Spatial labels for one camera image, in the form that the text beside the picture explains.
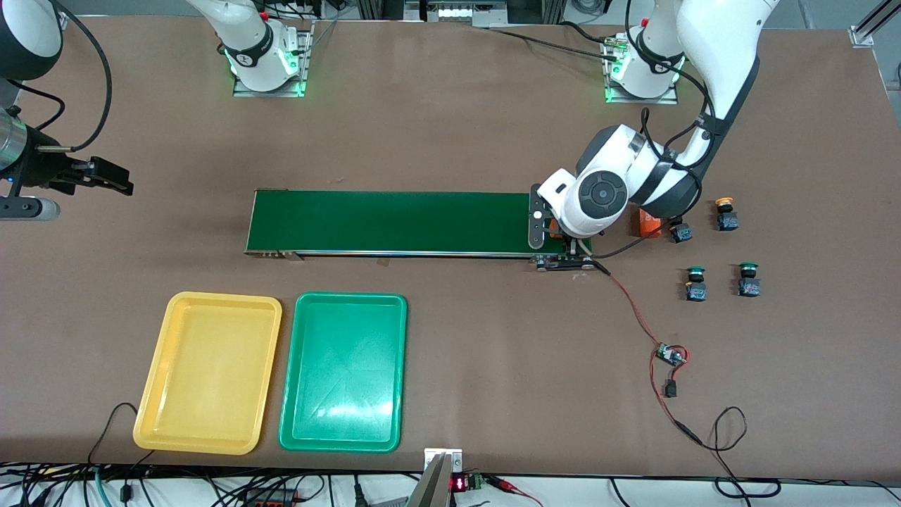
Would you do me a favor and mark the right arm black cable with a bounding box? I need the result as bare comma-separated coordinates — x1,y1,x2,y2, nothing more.
0,0,113,152

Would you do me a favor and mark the green conveyor belt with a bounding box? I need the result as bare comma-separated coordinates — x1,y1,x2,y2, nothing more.
244,189,596,273

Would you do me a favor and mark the looped black power cable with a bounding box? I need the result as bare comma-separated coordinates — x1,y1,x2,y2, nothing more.
693,406,782,499

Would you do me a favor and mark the red clip lead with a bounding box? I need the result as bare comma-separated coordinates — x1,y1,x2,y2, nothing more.
486,475,544,507

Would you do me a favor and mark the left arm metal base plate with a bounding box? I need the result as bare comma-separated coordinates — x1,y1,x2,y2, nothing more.
604,35,679,105

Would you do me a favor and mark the grey metal mount bracket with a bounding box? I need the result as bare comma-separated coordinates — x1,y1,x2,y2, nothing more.
407,448,464,507

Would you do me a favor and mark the yellow plastic tray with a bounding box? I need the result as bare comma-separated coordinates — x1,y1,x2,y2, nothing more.
133,291,283,456

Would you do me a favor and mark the green plastic tray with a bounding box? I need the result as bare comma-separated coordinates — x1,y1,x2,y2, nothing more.
279,292,408,453

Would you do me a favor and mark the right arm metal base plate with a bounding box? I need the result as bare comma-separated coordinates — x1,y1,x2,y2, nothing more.
232,21,314,98

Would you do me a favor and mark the red black conveyor cable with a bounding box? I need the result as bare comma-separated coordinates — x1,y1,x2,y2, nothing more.
593,259,705,447

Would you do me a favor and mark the white light fixture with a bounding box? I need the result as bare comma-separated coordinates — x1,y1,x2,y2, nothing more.
422,2,509,26

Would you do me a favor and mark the thin black table cable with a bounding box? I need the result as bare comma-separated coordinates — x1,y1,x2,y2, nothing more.
88,402,156,465

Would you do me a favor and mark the black power strip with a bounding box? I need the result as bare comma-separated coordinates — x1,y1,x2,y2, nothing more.
243,489,300,507

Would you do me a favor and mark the black cable across table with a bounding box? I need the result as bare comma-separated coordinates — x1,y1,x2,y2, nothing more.
560,21,624,46
486,27,620,61

